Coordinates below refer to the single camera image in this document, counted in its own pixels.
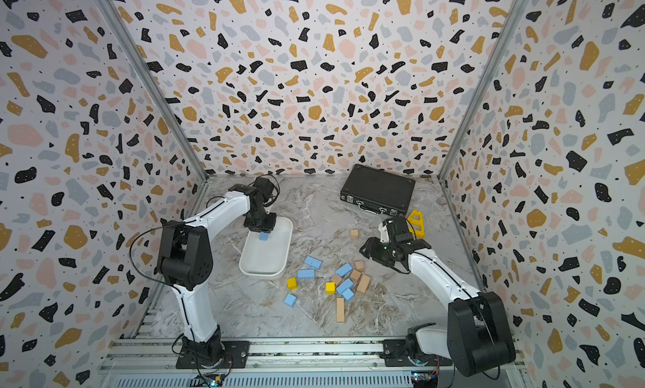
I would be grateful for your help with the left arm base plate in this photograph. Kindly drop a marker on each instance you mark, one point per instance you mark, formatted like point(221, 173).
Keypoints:
point(228, 354)

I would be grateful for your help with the blue block lower long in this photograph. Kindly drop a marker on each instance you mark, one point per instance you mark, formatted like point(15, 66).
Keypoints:
point(347, 284)

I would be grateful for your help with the wooden cube upper pile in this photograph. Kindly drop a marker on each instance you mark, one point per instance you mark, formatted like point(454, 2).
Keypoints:
point(360, 266)

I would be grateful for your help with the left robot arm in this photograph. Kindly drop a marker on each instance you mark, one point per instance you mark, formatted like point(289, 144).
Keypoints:
point(186, 261)

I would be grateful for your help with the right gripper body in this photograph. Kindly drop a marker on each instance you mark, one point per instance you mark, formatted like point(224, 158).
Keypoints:
point(381, 253)

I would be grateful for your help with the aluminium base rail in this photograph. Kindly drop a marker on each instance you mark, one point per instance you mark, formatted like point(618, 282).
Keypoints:
point(293, 362)

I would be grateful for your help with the wooden block right pile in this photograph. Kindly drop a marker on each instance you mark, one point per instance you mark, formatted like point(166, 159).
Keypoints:
point(364, 283)

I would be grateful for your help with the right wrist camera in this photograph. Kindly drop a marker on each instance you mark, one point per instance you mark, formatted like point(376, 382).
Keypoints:
point(395, 231)

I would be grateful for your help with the wooden cube pile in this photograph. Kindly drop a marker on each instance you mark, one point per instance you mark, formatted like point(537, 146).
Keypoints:
point(355, 276)
point(360, 266)

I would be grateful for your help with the white rectangular tray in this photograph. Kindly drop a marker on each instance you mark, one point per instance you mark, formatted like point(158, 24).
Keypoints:
point(267, 259)

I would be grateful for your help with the yellow plastic triangle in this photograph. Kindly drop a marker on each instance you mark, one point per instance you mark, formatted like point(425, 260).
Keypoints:
point(416, 224)

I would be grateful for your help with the yellow cube center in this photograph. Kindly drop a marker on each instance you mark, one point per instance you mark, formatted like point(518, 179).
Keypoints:
point(330, 288)

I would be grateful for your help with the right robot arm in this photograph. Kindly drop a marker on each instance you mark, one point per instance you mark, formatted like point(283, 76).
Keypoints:
point(476, 336)

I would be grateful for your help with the small wooden block left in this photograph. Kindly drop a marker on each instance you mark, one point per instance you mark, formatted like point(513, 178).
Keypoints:
point(337, 280)

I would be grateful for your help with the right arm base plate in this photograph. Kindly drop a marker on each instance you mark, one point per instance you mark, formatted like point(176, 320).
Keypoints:
point(395, 353)

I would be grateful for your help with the yellow cube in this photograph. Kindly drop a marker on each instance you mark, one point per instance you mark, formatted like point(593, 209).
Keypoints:
point(330, 288)
point(292, 284)

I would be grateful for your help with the small blue block lower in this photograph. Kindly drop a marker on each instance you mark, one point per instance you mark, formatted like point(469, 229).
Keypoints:
point(347, 294)

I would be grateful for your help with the black briefcase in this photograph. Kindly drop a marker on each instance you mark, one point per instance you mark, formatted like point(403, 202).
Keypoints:
point(378, 191)

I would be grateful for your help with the green lit circuit board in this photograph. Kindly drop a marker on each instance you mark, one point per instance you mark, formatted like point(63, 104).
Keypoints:
point(208, 381)

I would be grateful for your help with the yellow cube left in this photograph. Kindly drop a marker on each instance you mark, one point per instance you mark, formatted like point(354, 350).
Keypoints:
point(292, 284)

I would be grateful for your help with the blue cube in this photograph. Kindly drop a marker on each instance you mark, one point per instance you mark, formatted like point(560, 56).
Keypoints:
point(290, 300)

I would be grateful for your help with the long wooden block front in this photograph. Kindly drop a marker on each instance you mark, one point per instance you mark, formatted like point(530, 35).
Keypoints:
point(340, 310)

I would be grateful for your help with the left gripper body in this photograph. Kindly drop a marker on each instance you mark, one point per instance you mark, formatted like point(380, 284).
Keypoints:
point(262, 222)

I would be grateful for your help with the wooden cube middle pile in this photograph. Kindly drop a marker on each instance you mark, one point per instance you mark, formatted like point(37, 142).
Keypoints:
point(355, 276)

